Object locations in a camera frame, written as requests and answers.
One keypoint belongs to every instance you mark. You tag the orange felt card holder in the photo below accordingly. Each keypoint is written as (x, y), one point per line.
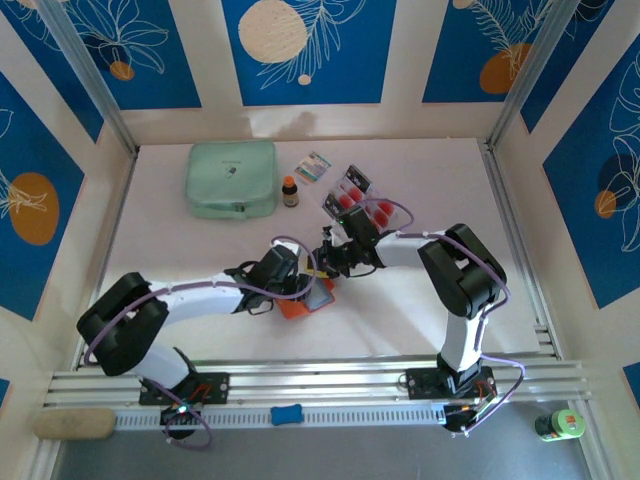
(292, 311)

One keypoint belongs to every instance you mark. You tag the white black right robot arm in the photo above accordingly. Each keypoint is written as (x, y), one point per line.
(400, 252)

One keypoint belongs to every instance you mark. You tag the credit card with black block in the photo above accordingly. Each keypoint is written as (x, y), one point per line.
(359, 177)

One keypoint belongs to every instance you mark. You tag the clear pack of red discs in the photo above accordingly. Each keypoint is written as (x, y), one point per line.
(352, 195)

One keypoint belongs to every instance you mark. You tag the brown bottle orange cap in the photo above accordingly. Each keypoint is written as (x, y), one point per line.
(290, 196)

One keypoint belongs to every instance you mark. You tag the blue white sachet packet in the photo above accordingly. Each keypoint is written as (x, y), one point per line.
(312, 167)

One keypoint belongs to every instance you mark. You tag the mint green zip pouch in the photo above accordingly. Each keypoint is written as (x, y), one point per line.
(225, 170)

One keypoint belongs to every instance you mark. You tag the blue bone-shaped object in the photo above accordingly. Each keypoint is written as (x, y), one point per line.
(286, 416)

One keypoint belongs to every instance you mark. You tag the black electronics module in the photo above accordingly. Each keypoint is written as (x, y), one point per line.
(457, 417)
(177, 412)

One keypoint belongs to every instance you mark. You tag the beige foam block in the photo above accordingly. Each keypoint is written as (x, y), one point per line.
(75, 425)

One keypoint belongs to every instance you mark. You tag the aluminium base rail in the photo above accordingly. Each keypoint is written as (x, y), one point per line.
(320, 377)

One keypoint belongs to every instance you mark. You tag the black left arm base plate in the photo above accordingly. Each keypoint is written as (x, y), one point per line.
(215, 387)

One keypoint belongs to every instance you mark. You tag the aluminium table side rail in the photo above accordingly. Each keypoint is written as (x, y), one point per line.
(511, 225)
(119, 210)

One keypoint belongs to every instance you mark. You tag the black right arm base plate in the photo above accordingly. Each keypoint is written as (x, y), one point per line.
(422, 382)

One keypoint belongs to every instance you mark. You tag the aluminium frame post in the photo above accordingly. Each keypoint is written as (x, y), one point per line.
(86, 70)
(532, 70)

